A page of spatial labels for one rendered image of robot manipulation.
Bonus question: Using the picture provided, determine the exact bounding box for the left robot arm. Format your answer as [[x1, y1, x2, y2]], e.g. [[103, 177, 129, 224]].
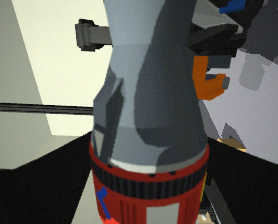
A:
[[75, 19, 248, 57]]

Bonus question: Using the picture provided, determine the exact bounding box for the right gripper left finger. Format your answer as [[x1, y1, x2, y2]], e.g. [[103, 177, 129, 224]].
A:
[[0, 131, 92, 224]]

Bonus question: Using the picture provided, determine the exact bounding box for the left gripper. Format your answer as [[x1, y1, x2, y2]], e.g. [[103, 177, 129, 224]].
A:
[[186, 24, 238, 56]]

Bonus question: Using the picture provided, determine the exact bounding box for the tan cube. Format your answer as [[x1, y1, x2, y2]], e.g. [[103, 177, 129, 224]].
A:
[[217, 138, 246, 152]]

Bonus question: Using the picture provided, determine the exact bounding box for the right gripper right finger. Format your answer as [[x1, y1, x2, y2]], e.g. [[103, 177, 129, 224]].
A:
[[204, 137, 278, 224]]

